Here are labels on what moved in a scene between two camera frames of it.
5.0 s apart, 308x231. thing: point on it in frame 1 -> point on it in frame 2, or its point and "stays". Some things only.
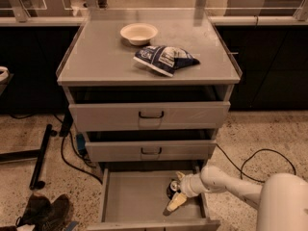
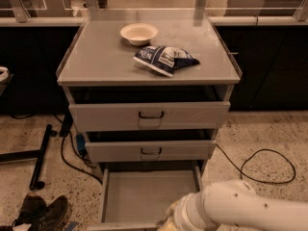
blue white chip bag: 165,59 stays
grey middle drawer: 172,150 stays
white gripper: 189,186 -> 185,213
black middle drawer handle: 150,153 stays
